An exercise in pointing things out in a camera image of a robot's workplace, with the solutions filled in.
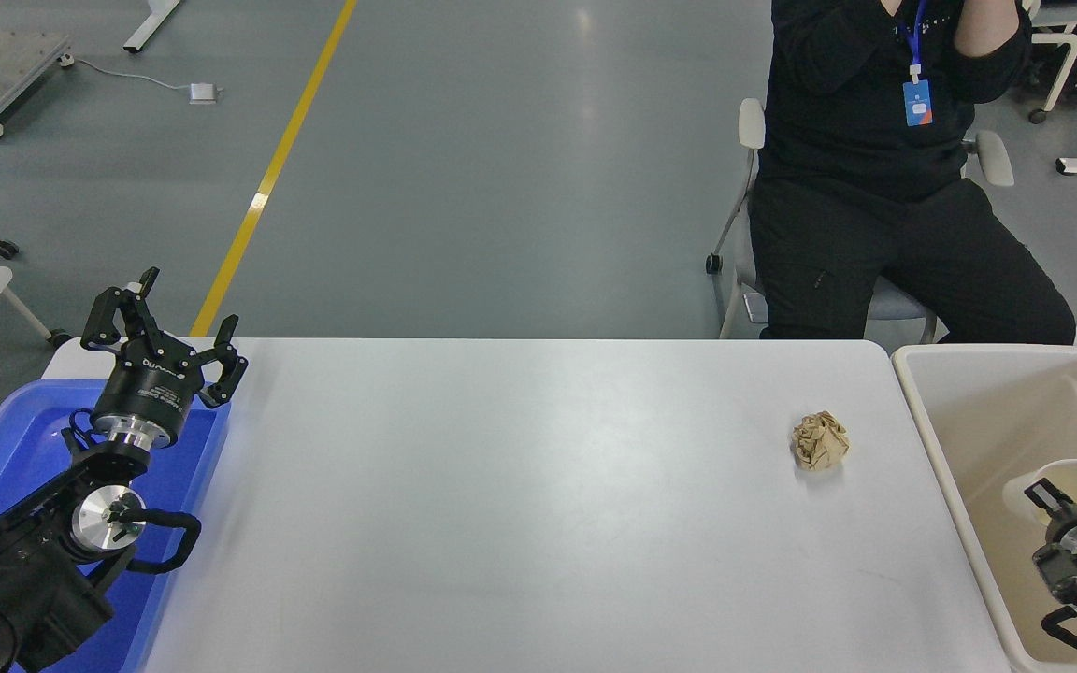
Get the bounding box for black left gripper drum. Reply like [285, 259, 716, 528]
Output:
[93, 341, 208, 442]

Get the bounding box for white paper cup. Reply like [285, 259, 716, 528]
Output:
[1004, 458, 1077, 524]

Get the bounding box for tan paper ball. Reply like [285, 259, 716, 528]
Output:
[791, 411, 850, 472]

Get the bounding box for large pale plastic bin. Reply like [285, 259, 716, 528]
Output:
[892, 344, 1077, 673]

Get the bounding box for chair legs with casters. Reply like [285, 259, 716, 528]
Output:
[0, 187, 72, 349]

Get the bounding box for grey wheeled platform cart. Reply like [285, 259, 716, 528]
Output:
[0, 28, 75, 141]

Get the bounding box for white table leg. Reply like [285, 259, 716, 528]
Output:
[122, 0, 182, 53]

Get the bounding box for white framed chair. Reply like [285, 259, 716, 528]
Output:
[1025, 0, 1077, 124]

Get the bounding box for seated person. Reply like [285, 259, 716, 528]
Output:
[749, 0, 1077, 345]

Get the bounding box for white grey office chair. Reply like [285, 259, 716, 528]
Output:
[705, 96, 1014, 342]

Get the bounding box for white floor cable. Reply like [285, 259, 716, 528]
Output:
[71, 58, 192, 93]

